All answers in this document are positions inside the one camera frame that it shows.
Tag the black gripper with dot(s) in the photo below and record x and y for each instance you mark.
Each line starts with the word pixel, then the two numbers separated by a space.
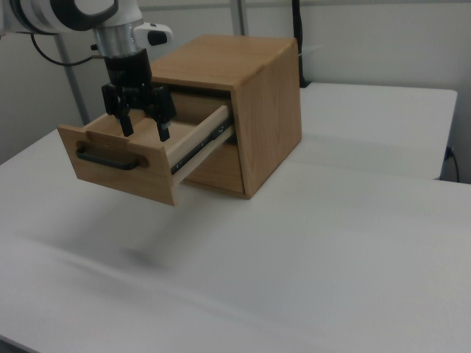
pixel 129 70

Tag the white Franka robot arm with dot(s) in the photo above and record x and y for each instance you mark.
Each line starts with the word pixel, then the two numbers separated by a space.
pixel 44 14

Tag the wooden two-drawer cabinet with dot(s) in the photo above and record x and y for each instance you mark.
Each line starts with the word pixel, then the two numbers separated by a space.
pixel 268 121

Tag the black drawer slide rail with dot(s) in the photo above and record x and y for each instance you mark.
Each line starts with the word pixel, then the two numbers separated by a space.
pixel 206 141

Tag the grey partition frame post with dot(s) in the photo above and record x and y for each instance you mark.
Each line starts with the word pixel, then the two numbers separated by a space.
pixel 238 16
pixel 71 81

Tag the black camera stand pole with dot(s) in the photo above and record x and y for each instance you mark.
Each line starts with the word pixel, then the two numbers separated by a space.
pixel 300 40

